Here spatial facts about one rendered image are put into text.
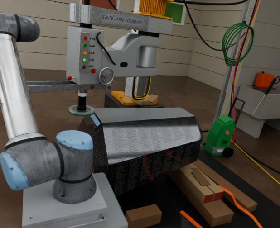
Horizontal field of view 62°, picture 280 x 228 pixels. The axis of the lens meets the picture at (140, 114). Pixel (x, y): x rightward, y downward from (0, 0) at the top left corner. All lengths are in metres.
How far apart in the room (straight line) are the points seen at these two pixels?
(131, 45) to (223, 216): 1.74
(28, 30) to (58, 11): 6.74
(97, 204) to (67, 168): 0.21
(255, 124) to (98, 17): 3.72
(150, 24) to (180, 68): 7.56
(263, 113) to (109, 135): 3.25
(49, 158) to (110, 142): 1.04
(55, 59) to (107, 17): 6.20
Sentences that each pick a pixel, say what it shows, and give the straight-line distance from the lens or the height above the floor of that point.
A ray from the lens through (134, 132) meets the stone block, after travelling 2.04.
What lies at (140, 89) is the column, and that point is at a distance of 3.01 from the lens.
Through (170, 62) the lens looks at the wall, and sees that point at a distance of 9.36.
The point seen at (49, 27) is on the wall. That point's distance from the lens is 7.92.
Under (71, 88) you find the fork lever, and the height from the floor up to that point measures 1.13.
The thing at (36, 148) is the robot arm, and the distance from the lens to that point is 0.95.
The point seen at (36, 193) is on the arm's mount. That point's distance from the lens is 1.17.
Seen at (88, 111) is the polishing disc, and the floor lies 0.92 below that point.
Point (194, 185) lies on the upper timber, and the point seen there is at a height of 0.22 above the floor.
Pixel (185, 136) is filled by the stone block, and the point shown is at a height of 0.72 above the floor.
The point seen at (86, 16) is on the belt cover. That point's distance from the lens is 1.83.
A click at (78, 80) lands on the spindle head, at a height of 1.20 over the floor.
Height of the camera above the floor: 1.65
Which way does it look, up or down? 20 degrees down
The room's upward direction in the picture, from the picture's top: 8 degrees clockwise
